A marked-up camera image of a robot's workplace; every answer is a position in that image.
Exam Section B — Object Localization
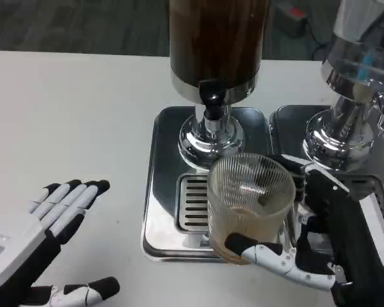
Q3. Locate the black dispenser tap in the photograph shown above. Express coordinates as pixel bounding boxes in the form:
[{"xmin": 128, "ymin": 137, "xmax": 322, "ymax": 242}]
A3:
[{"xmin": 198, "ymin": 78, "xmax": 228, "ymax": 132}]

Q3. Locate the black cable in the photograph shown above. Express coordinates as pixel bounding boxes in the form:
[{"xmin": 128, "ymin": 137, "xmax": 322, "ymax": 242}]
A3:
[{"xmin": 307, "ymin": 19, "xmax": 335, "ymax": 61}]

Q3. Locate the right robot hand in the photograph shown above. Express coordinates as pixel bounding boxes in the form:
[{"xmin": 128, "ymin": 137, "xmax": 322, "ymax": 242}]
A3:
[{"xmin": 225, "ymin": 153, "xmax": 384, "ymax": 307}]

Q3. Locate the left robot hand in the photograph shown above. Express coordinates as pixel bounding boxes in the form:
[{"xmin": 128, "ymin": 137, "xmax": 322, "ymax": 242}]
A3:
[{"xmin": 0, "ymin": 179, "xmax": 121, "ymax": 307}]

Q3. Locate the dark drink dispenser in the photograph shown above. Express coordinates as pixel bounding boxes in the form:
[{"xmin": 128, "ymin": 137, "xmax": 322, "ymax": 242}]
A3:
[{"xmin": 168, "ymin": 0, "xmax": 272, "ymax": 170}]

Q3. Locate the clear ribbed glass cup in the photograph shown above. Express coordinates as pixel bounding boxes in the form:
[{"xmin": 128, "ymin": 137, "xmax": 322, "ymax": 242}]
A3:
[{"xmin": 207, "ymin": 152, "xmax": 297, "ymax": 266}]

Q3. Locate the clear drink dispenser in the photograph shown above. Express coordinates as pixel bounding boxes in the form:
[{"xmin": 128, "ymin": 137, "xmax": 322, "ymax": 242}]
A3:
[{"xmin": 302, "ymin": 0, "xmax": 384, "ymax": 173}]

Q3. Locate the black box with red label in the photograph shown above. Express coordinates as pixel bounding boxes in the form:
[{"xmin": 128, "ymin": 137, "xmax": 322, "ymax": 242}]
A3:
[{"xmin": 271, "ymin": 1, "xmax": 310, "ymax": 36}]

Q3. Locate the steel drip grid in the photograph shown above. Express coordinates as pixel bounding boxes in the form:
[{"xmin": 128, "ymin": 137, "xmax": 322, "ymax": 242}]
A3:
[
  {"xmin": 177, "ymin": 174, "xmax": 212, "ymax": 233},
  {"xmin": 348, "ymin": 177, "xmax": 378, "ymax": 201}
]

